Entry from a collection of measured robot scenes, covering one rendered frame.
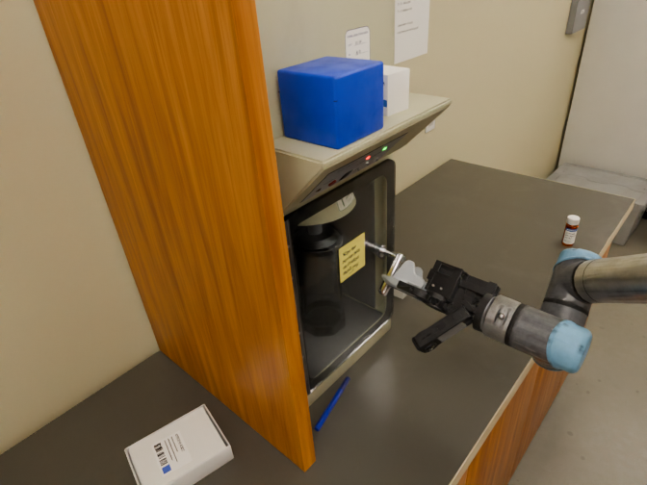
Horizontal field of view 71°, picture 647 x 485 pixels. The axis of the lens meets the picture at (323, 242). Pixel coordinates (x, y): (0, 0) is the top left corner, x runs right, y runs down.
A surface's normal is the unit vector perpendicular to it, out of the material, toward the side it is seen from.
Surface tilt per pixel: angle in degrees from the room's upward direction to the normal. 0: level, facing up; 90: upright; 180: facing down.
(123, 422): 0
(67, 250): 90
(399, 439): 0
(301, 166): 90
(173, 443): 0
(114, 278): 90
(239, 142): 90
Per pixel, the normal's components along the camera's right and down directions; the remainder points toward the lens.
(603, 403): -0.07, -0.84
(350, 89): 0.75, 0.31
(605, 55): -0.66, 0.44
